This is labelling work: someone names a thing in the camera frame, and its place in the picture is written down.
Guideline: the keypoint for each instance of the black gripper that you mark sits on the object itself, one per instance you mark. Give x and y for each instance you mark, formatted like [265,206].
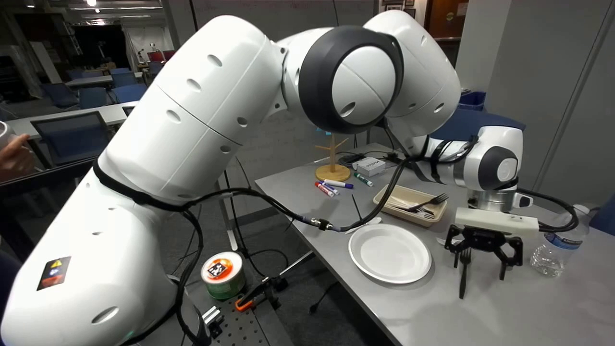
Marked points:
[484,238]

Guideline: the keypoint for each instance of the black plastic fork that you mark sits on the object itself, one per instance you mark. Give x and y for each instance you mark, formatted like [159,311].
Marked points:
[425,204]
[461,284]

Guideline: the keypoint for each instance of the white VR controller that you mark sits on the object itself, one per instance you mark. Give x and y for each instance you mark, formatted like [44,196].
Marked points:
[2,131]

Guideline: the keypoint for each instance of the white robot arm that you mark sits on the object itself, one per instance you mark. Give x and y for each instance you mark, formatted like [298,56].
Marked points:
[192,115]

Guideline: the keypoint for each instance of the white utensil in tray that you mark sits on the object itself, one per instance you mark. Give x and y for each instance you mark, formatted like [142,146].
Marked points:
[404,204]

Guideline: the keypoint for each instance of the beige rectangular tray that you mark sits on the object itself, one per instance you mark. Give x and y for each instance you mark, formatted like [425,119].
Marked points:
[390,192]

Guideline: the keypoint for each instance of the operator hand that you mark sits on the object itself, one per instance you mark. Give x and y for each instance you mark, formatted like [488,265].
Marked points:
[15,156]

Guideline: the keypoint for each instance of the clear plastic water bottle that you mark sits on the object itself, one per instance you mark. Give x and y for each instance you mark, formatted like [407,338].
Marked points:
[563,252]

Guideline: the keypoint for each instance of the white paper plate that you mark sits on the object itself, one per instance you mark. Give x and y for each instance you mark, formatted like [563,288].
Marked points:
[388,252]

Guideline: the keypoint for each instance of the blue office chair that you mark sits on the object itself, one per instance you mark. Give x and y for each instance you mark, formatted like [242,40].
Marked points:
[605,213]
[467,121]

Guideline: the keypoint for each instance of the green marker pen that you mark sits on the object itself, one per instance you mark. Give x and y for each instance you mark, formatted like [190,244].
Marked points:
[363,179]

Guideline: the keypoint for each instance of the small white box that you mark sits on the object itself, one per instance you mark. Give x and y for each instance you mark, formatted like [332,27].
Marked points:
[369,165]

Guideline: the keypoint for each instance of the blue bin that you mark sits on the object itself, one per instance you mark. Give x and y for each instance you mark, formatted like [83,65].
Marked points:
[473,98]

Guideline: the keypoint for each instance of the wooden mug tree stand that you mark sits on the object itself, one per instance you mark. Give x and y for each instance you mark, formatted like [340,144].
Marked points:
[332,171]

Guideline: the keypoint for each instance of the red marker pen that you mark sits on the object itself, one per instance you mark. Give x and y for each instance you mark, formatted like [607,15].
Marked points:
[321,188]

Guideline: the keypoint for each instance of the black perforated mounting board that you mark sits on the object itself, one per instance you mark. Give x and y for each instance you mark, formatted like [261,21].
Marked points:
[256,329]

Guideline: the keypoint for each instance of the orange black clamp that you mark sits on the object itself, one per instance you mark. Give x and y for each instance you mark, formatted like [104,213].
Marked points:
[246,300]

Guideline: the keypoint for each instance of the silver metal fitting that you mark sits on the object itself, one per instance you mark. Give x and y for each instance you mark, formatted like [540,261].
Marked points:
[211,315]

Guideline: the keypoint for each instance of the dark blue background chair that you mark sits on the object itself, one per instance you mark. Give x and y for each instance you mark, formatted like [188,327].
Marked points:
[69,135]
[127,90]

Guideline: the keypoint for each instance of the white background table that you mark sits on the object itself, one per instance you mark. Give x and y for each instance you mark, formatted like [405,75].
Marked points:
[111,113]

